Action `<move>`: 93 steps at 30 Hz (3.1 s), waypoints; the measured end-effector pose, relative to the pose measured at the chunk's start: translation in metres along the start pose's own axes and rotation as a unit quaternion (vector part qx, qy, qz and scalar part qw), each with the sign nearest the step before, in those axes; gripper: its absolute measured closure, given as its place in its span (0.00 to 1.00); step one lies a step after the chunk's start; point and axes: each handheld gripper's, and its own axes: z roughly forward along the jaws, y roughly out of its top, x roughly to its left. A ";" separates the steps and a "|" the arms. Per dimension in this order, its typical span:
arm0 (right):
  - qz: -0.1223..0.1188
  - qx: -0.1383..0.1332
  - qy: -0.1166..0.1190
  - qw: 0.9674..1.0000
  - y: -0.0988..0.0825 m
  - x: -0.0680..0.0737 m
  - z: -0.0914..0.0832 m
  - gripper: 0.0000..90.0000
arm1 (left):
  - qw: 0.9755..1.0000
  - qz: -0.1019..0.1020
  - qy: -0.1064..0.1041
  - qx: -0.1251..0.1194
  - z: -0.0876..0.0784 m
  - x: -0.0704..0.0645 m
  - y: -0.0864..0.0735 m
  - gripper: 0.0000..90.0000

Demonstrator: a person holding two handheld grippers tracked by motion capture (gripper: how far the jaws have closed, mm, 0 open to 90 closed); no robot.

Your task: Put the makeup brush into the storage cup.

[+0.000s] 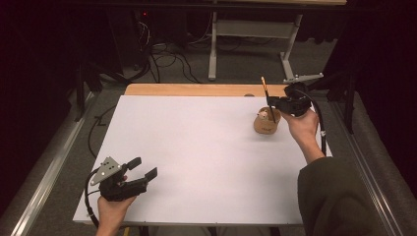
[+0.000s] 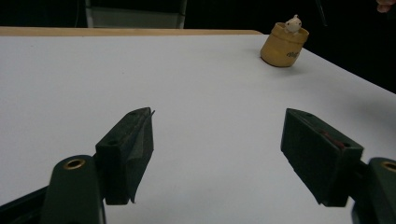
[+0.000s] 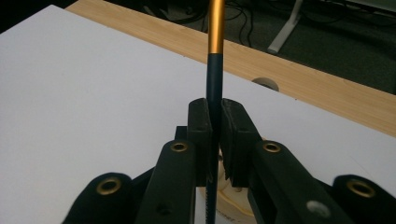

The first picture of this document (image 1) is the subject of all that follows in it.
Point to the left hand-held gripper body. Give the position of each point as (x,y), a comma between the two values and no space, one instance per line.
(119,190)

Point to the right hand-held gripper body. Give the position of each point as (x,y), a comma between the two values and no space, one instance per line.
(295,101)

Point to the black pen with gold end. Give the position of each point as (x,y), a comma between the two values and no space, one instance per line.
(265,88)

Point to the wooden pen holder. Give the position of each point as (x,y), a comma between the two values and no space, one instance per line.
(265,128)

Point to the person's left hand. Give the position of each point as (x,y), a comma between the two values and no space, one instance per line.
(110,211)

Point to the person's right hand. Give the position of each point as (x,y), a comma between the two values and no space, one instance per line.
(305,126)

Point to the white table board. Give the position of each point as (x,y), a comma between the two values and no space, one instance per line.
(196,147)

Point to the black metal stand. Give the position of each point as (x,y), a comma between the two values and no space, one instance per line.
(349,98)
(82,88)

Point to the wooden table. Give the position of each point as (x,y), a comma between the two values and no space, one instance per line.
(196,90)

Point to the dark computer case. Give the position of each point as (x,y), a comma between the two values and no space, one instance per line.
(128,36)

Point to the aluminium floor rail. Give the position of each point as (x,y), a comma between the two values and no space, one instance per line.
(364,157)
(49,173)

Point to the white table frame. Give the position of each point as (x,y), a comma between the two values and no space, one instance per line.
(252,29)

